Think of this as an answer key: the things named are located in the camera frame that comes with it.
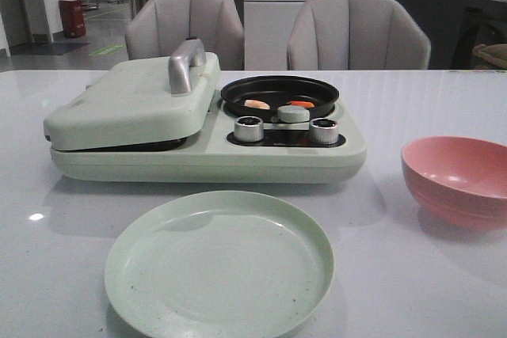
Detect pale shrimp piece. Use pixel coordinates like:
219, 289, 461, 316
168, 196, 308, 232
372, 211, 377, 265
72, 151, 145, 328
244, 99, 270, 110

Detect orange shrimp piece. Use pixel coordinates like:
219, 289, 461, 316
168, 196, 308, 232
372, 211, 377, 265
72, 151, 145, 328
287, 100, 314, 108

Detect green sandwich maker lid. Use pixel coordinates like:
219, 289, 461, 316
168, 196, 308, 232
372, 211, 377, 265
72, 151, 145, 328
44, 40, 220, 151

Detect pink bowl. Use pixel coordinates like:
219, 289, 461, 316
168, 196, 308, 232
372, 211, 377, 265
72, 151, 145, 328
401, 136, 506, 230

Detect green breakfast maker base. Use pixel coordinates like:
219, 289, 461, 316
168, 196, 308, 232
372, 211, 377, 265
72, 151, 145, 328
51, 89, 366, 183

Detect left silver knob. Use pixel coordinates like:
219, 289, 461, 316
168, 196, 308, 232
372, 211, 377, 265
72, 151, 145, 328
233, 116, 264, 142

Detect silver knob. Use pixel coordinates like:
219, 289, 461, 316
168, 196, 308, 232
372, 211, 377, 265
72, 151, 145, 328
308, 118, 340, 145
233, 116, 264, 142

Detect black round frying pan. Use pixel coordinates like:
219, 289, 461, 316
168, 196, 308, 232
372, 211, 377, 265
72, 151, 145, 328
221, 75, 339, 123

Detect right silver knob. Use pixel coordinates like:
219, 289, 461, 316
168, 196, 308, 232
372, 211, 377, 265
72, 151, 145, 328
308, 118, 340, 145

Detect light green plate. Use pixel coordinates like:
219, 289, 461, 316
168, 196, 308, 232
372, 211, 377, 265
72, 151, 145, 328
105, 191, 334, 337

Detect beige chair right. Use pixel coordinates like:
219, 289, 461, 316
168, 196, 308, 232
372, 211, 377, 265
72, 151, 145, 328
287, 0, 431, 70

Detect beige chair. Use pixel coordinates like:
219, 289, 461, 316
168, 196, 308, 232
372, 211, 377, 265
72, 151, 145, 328
125, 0, 244, 70
287, 0, 431, 70

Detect beige chair left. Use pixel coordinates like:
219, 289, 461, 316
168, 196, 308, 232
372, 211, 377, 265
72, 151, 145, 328
125, 0, 244, 70

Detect white refrigerator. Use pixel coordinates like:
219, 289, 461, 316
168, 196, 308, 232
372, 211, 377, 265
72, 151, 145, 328
243, 0, 307, 70

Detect red trash bin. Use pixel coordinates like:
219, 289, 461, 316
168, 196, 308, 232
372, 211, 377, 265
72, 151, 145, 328
59, 0, 86, 38

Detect dark kitchen counter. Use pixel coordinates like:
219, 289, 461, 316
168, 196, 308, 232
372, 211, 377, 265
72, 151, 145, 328
314, 0, 507, 70

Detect beige cushion at right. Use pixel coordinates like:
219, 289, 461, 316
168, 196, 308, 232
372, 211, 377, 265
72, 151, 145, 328
472, 44, 507, 70

